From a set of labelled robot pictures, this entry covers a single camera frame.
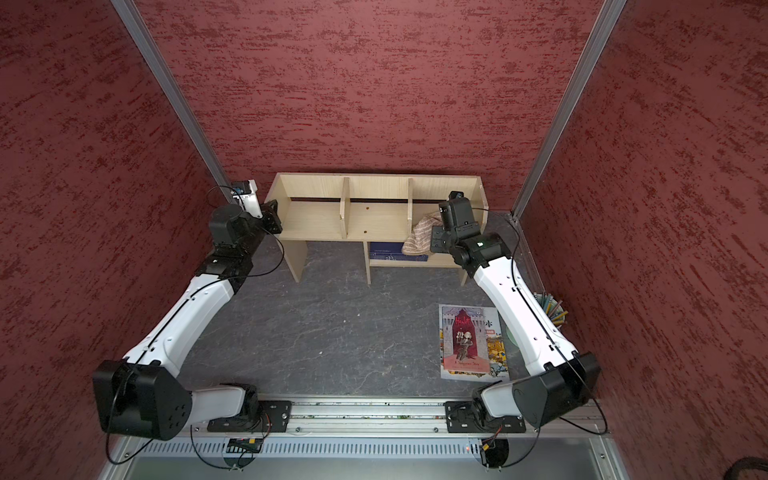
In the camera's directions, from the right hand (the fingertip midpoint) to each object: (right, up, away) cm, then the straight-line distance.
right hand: (442, 239), depth 78 cm
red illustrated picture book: (+10, -31, +8) cm, 33 cm away
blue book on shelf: (-13, -4, +13) cm, 19 cm away
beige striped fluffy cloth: (-6, -1, 0) cm, 6 cm away
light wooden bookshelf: (-11, -8, +10) cm, 17 cm away
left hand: (-45, +9, +1) cm, 46 cm away
